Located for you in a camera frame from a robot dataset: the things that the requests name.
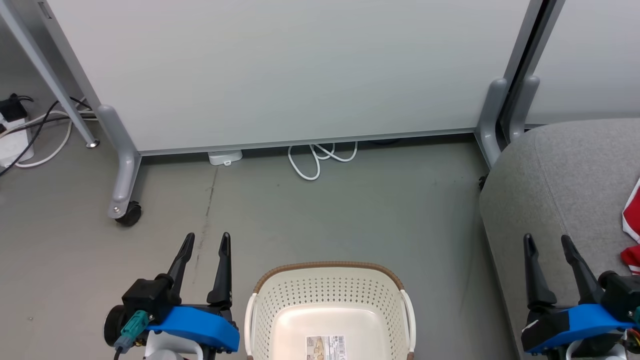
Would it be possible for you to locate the white power adapter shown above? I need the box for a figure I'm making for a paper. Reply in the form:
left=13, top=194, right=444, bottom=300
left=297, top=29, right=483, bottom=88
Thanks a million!
left=208, top=149, right=244, bottom=167

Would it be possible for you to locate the grey fabric sofa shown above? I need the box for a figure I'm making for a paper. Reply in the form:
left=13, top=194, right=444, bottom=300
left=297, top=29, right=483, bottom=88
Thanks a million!
left=479, top=118, right=640, bottom=360

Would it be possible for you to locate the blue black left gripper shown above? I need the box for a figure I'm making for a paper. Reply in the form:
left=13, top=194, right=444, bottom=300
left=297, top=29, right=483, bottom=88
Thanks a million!
left=147, top=232, right=241, bottom=354

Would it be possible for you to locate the white power strip with cables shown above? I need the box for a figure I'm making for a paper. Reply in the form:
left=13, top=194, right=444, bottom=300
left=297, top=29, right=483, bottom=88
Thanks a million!
left=0, top=96, right=98, bottom=177

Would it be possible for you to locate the black caster wheel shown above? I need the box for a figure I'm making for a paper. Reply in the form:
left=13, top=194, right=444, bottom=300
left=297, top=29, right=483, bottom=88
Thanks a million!
left=116, top=201, right=143, bottom=227

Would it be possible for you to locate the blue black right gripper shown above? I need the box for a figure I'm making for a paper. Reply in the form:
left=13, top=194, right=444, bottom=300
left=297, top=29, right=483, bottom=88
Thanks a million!
left=521, top=233, right=637, bottom=355

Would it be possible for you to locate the grey partition foot with caster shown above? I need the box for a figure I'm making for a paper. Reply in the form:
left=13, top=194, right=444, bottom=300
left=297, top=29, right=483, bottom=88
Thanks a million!
left=97, top=104, right=142, bottom=221

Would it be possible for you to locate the coiled white cable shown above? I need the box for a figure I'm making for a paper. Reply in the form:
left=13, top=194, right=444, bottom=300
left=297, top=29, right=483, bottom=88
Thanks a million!
left=287, top=141, right=359, bottom=181

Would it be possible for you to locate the red garment with white logo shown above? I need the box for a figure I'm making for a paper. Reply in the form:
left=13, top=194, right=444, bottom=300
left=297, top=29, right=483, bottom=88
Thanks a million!
left=621, top=177, right=640, bottom=236

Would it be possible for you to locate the black plug adapter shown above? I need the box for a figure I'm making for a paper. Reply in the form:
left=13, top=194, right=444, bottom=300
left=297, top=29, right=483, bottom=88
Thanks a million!
left=0, top=93, right=28, bottom=123

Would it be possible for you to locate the wide white partition panel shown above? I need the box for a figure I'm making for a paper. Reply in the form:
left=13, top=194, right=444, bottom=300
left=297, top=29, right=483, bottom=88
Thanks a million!
left=0, top=0, right=546, bottom=157

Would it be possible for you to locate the teal left cable connector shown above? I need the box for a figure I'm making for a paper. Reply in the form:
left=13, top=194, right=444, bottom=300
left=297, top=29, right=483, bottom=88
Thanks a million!
left=114, top=310, right=150, bottom=353

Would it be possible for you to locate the paper sticker inside basket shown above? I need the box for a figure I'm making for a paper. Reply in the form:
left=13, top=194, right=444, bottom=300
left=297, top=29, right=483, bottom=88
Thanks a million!
left=306, top=335, right=347, bottom=360

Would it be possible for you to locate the cream perforated laundry basket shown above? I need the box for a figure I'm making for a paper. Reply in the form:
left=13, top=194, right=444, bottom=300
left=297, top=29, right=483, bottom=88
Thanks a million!
left=244, top=261, right=417, bottom=360

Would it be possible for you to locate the narrow white partition panel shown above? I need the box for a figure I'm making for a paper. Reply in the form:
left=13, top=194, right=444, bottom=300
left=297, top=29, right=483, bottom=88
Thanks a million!
left=500, top=0, right=640, bottom=143

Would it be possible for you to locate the grey metal table leg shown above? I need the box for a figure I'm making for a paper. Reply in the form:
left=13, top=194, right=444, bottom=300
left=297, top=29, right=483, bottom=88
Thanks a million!
left=0, top=7, right=100, bottom=149

